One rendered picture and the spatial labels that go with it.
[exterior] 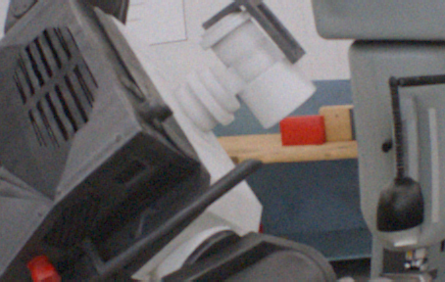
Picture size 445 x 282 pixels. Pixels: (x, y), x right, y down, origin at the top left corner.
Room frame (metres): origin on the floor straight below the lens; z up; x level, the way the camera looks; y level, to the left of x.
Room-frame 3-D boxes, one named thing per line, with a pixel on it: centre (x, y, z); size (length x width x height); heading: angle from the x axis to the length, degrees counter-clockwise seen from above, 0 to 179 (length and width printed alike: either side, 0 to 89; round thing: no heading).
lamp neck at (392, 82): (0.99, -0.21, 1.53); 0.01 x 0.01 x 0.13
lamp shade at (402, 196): (0.99, -0.21, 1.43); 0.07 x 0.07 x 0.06
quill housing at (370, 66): (1.21, -0.30, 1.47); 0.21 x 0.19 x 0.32; 67
